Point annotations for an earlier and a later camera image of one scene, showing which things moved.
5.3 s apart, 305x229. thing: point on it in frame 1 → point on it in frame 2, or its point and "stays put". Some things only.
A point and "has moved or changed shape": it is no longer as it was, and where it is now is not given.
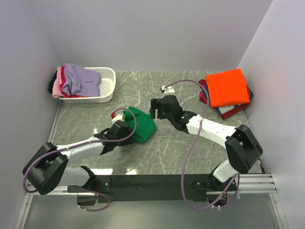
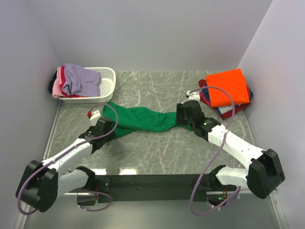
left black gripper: x=128 y=139 → x=111 y=130
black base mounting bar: x=115 y=188 stays put
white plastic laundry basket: x=107 y=84 stays put
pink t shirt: x=57 y=90 stays put
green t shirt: x=141 y=125 has moved or changed shape
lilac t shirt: x=79 y=80 stays put
